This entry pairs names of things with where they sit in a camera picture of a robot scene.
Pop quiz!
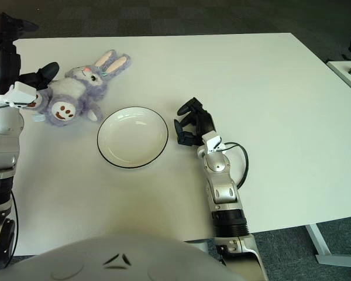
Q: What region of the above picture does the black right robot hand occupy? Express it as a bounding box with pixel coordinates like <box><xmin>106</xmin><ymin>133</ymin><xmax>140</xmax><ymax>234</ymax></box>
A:
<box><xmin>174</xmin><ymin>97</ymin><xmax>216</xmax><ymax>146</ymax></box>

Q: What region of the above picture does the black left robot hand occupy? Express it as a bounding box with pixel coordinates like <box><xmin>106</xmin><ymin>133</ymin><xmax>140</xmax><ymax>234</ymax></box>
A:
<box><xmin>0</xmin><ymin>12</ymin><xmax>61</xmax><ymax>96</ymax></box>

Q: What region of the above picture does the purple plush bunny doll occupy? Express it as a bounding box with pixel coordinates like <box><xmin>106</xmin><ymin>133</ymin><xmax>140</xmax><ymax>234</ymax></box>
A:
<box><xmin>25</xmin><ymin>50</ymin><xmax>132</xmax><ymax>126</ymax></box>

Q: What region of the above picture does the white plate with black rim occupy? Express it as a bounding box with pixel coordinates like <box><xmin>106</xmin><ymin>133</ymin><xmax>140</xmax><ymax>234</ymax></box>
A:
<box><xmin>97</xmin><ymin>107</ymin><xmax>169</xmax><ymax>169</ymax></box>

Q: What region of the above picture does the white right wrist connector box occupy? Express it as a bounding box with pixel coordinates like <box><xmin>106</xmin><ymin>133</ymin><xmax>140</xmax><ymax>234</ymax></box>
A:
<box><xmin>201</xmin><ymin>131</ymin><xmax>226</xmax><ymax>155</ymax></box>

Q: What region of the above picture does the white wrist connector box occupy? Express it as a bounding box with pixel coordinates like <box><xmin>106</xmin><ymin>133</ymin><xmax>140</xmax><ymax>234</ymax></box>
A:
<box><xmin>4</xmin><ymin>81</ymin><xmax>38</xmax><ymax>111</ymax></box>
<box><xmin>201</xmin><ymin>131</ymin><xmax>226</xmax><ymax>155</ymax></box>

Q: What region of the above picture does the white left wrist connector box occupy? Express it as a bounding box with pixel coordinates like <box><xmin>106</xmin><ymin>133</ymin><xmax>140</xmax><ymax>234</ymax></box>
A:
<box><xmin>4</xmin><ymin>81</ymin><xmax>38</xmax><ymax>111</ymax></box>

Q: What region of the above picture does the white side table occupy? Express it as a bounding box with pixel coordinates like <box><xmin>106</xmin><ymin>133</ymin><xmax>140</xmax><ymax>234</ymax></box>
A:
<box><xmin>326</xmin><ymin>60</ymin><xmax>351</xmax><ymax>99</ymax></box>

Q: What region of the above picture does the grey robot torso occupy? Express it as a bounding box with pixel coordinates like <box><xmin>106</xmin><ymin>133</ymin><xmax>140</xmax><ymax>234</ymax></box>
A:
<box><xmin>0</xmin><ymin>235</ymin><xmax>238</xmax><ymax>281</ymax></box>

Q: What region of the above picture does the white table leg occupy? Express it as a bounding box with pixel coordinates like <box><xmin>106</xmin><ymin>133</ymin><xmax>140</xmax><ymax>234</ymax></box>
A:
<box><xmin>305</xmin><ymin>224</ymin><xmax>351</xmax><ymax>269</ymax></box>

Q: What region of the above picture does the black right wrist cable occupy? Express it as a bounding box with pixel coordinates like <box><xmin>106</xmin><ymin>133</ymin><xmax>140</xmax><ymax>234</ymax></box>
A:
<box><xmin>222</xmin><ymin>142</ymin><xmax>249</xmax><ymax>188</ymax></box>

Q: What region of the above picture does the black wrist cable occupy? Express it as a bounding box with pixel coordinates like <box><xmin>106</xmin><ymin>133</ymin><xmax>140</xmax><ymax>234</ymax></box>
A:
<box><xmin>222</xmin><ymin>142</ymin><xmax>249</xmax><ymax>188</ymax></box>
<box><xmin>0</xmin><ymin>101</ymin><xmax>20</xmax><ymax>258</ymax></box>

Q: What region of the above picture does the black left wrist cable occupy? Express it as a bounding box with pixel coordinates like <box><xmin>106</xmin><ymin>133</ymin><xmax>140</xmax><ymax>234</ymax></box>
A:
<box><xmin>0</xmin><ymin>101</ymin><xmax>20</xmax><ymax>258</ymax></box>

